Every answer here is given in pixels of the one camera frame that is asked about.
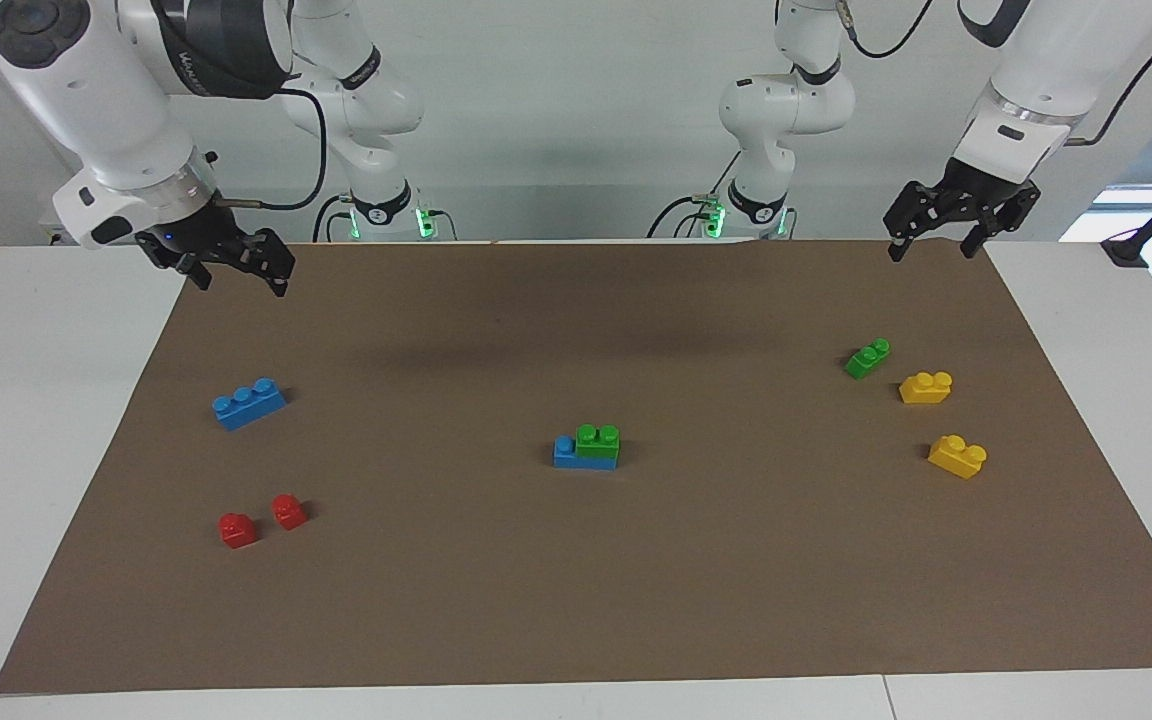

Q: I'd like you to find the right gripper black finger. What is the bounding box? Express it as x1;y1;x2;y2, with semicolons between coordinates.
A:
172;252;216;294
251;228;297;299

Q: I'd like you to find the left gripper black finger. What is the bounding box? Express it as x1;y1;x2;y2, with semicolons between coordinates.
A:
883;182;938;264
958;212;1014;260

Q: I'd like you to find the blue three-stud toy brick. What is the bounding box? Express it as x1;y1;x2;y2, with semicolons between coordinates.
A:
553;436;621;471
213;378;287;432

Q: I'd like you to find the green two-stud toy brick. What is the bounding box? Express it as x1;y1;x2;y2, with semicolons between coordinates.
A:
844;338;892;381
576;423;622;462

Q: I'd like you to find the yellow two-stud toy brick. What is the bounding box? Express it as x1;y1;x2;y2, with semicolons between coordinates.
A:
899;371;954;405
927;435;989;481

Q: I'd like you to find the brown table mat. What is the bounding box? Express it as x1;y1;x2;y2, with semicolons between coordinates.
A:
0;237;1152;695

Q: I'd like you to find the black right base cable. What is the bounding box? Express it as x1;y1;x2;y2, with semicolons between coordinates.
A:
312;193;352;244

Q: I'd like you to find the black base cable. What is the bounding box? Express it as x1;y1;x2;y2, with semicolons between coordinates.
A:
646;145;742;241
312;193;352;244

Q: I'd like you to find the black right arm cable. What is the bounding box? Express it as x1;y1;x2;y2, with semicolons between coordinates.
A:
211;85;329;213

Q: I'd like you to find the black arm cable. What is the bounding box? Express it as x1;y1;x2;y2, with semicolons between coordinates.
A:
211;85;329;213
831;0;1152;149

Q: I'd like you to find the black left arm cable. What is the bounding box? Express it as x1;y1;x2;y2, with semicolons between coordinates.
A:
831;0;1152;149

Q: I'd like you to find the black left base cable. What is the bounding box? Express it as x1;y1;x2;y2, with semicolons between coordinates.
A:
646;145;742;241

